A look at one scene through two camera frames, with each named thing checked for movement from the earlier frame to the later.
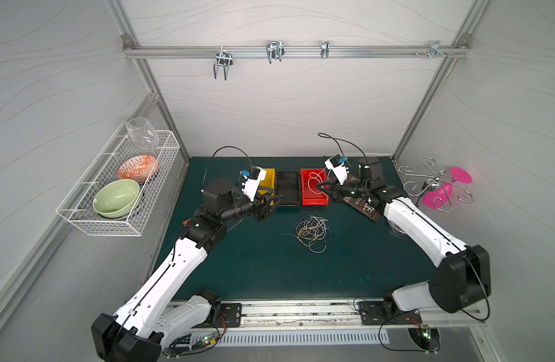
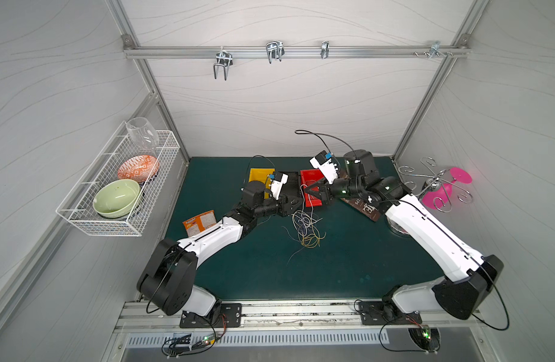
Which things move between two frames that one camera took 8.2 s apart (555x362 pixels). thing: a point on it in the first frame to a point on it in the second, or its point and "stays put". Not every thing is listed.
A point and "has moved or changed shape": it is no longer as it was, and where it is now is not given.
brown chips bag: [368, 208] stays put
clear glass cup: [142, 133] stays put
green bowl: [115, 198] stays put
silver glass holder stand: [435, 182] stays put
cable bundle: [312, 231] has moved or changed shape
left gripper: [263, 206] to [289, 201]
